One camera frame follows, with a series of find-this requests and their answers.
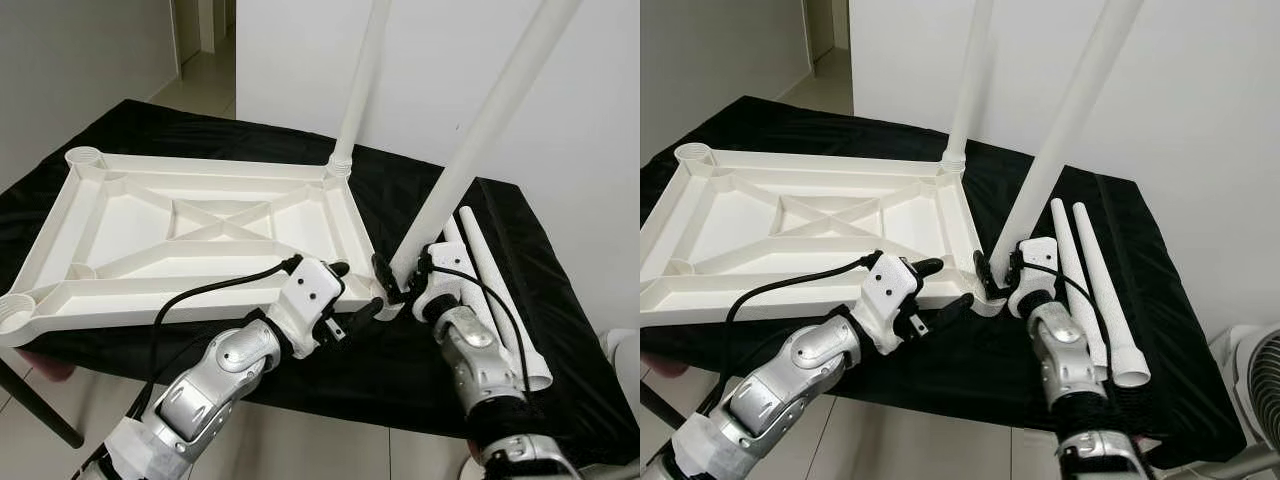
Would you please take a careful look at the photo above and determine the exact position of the white plastic table top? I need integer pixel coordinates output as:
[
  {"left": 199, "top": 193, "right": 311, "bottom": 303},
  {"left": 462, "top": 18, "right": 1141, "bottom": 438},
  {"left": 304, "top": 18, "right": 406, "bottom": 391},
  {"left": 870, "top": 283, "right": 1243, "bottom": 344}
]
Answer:
[
  {"left": 0, "top": 146, "right": 401, "bottom": 348},
  {"left": 640, "top": 143, "right": 1001, "bottom": 329}
]

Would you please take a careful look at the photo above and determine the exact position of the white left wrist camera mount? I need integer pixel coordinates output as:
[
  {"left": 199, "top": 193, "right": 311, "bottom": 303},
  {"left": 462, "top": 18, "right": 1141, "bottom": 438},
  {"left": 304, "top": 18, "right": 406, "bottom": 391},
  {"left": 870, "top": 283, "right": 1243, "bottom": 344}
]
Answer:
[
  {"left": 263, "top": 256, "right": 347, "bottom": 361},
  {"left": 850, "top": 252, "right": 926, "bottom": 356}
]

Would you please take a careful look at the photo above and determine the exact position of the grey metal tube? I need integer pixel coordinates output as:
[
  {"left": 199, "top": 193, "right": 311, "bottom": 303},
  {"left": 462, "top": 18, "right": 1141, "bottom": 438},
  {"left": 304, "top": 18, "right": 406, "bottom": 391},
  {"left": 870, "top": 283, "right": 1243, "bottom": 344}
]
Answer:
[{"left": 1150, "top": 445, "right": 1280, "bottom": 480}]

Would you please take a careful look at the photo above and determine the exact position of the black metal table leg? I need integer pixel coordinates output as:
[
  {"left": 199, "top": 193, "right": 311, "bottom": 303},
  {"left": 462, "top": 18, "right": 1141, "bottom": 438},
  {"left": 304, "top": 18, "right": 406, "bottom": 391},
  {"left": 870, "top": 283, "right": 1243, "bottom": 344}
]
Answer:
[
  {"left": 0, "top": 360, "right": 86, "bottom": 449},
  {"left": 640, "top": 380, "right": 686, "bottom": 426}
]

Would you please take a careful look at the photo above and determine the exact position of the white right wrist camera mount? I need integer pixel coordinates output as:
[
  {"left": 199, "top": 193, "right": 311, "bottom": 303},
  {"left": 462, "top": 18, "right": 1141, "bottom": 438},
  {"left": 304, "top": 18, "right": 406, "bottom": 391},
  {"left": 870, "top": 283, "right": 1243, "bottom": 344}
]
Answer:
[
  {"left": 1008, "top": 238, "right": 1061, "bottom": 319},
  {"left": 410, "top": 243, "right": 471, "bottom": 321}
]

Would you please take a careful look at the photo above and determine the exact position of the white floor fan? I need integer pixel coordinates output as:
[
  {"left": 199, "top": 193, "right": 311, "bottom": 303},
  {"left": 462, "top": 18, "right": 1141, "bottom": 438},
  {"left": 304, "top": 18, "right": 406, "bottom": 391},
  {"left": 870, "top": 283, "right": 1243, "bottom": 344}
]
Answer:
[
  {"left": 600, "top": 330, "right": 641, "bottom": 471},
  {"left": 1205, "top": 323, "right": 1280, "bottom": 471}
]

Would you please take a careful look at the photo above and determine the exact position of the red table edge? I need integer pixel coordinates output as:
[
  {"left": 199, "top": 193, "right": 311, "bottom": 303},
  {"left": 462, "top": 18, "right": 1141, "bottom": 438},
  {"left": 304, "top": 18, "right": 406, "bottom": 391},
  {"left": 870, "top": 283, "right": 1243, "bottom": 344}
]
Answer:
[{"left": 15, "top": 350, "right": 61, "bottom": 386}]

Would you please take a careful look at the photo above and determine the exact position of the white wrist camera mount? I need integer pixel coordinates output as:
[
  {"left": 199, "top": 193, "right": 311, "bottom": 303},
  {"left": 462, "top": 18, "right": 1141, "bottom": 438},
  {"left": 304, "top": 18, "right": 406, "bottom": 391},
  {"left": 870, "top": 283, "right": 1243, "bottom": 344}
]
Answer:
[
  {"left": 1008, "top": 238, "right": 1061, "bottom": 319},
  {"left": 263, "top": 256, "right": 347, "bottom": 361},
  {"left": 850, "top": 252, "right": 926, "bottom": 356},
  {"left": 410, "top": 243, "right": 471, "bottom": 321}
]

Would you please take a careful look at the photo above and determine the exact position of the black table cloth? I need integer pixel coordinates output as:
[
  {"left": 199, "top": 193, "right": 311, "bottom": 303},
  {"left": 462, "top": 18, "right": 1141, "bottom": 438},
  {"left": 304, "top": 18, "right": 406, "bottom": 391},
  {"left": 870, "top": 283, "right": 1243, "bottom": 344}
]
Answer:
[
  {"left": 0, "top": 98, "right": 641, "bottom": 466},
  {"left": 640, "top": 95, "right": 1236, "bottom": 466}
]

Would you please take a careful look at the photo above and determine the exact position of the white plastic table leg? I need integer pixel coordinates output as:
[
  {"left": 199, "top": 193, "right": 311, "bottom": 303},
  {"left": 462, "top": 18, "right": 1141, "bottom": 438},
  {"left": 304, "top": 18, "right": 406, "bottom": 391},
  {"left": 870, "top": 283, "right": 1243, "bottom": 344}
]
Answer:
[
  {"left": 388, "top": 0, "right": 586, "bottom": 291},
  {"left": 325, "top": 0, "right": 393, "bottom": 186},
  {"left": 440, "top": 214, "right": 506, "bottom": 339},
  {"left": 458, "top": 207, "right": 554, "bottom": 393},
  {"left": 1072, "top": 201, "right": 1153, "bottom": 389},
  {"left": 990, "top": 0, "right": 1146, "bottom": 281},
  {"left": 942, "top": 0, "right": 996, "bottom": 181},
  {"left": 1050, "top": 198, "right": 1111, "bottom": 371}
]

